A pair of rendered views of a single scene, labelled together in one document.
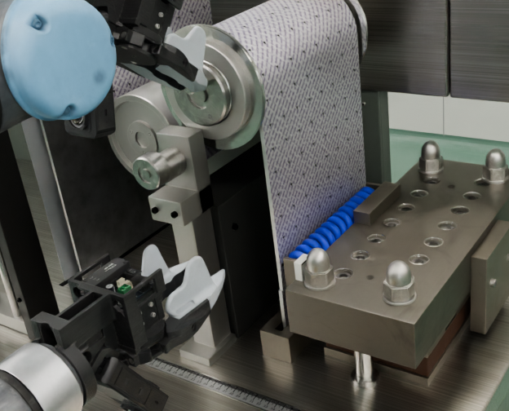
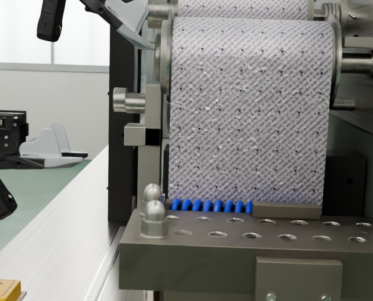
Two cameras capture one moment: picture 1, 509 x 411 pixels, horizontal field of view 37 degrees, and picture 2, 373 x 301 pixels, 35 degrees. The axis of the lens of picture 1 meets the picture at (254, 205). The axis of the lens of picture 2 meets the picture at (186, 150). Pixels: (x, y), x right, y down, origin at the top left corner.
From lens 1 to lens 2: 0.84 m
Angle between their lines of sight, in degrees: 53
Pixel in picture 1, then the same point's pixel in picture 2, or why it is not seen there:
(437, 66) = not seen: outside the picture
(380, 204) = (275, 206)
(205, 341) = not seen: hidden behind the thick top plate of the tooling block
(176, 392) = (88, 262)
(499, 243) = (296, 264)
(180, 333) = (6, 160)
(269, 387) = (115, 286)
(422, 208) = (306, 227)
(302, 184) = (213, 156)
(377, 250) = (216, 223)
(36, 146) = not seen: hidden behind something
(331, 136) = (268, 136)
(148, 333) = not seen: outside the picture
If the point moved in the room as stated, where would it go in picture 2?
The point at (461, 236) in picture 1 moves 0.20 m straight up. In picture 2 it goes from (275, 242) to (284, 80)
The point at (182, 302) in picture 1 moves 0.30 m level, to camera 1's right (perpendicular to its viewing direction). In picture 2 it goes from (30, 151) to (137, 194)
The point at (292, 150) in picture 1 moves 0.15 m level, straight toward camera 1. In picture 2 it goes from (205, 121) to (115, 125)
